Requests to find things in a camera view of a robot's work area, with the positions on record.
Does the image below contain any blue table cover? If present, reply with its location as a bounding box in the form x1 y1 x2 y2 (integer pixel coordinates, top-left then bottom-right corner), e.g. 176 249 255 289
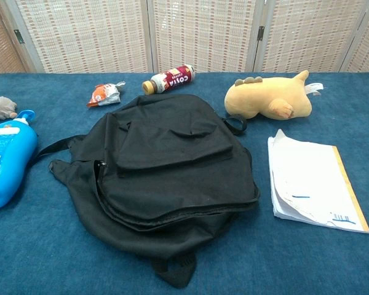
0 72 369 295

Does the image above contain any small grey-brown plush toy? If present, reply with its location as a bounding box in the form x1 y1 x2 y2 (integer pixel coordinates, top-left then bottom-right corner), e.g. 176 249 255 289
0 96 18 123

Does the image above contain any yellow plush animal toy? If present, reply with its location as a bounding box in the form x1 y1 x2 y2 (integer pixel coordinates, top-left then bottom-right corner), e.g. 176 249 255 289
223 69 324 120

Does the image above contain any black fabric backpack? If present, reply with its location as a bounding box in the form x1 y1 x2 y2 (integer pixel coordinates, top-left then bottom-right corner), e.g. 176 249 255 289
33 93 261 289

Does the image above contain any Costa coffee bottle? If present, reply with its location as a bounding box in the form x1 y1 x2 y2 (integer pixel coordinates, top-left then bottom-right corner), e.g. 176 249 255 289
141 64 195 95

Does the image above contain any orange and white snack packet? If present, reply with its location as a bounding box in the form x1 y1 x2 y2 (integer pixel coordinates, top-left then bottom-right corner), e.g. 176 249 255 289
86 81 126 108

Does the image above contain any blue detergent pump bottle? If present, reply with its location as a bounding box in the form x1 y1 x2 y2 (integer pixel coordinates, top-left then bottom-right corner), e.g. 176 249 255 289
0 109 39 211

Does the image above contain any woven folding screen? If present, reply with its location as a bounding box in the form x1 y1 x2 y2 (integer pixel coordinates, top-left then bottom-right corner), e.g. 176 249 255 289
0 0 369 79

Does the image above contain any white and yellow booklet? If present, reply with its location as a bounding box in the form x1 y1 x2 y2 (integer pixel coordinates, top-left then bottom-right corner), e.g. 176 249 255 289
267 128 369 234

